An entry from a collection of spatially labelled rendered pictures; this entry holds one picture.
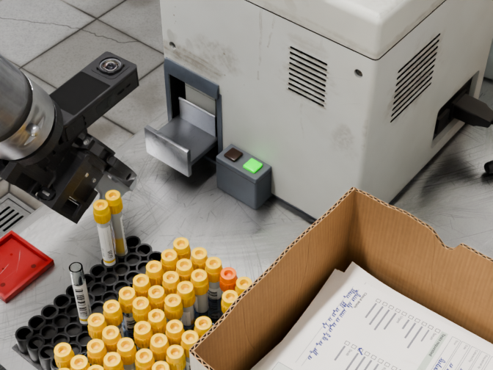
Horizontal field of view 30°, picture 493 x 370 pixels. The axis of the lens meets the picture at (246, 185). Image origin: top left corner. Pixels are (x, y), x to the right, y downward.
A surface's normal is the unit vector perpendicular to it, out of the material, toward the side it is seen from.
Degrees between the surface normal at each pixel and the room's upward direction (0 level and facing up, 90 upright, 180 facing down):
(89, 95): 1
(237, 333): 88
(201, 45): 90
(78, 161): 30
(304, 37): 90
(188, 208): 0
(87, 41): 0
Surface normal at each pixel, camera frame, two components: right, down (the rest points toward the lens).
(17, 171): 0.78, 0.45
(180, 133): 0.00, -0.70
